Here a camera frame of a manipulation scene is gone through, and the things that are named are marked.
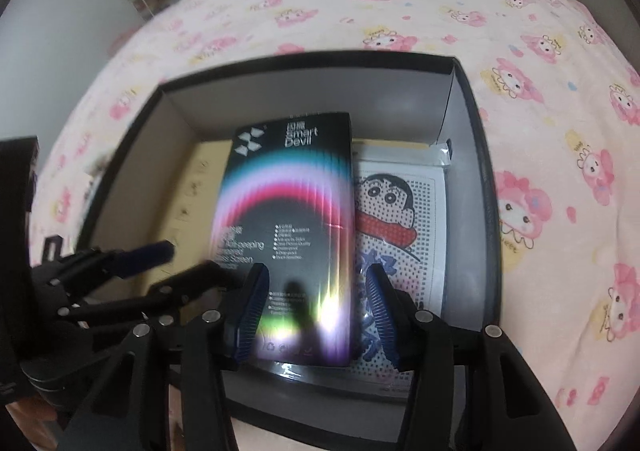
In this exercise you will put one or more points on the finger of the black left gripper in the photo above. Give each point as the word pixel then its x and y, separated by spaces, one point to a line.
pixel 90 269
pixel 189 292

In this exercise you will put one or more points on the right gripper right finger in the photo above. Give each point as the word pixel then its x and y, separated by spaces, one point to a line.
pixel 470 390

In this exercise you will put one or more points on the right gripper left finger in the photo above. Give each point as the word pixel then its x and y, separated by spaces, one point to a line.
pixel 127 407

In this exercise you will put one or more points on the black screen protector box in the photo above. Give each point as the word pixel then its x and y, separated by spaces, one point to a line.
pixel 286 200

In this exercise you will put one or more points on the brown cardboard insert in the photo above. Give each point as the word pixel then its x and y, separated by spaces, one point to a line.
pixel 189 209

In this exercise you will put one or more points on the black cardboard storage box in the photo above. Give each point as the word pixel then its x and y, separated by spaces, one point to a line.
pixel 389 96

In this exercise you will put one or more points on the cartoon bead art sheet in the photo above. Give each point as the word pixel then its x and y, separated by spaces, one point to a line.
pixel 401 222

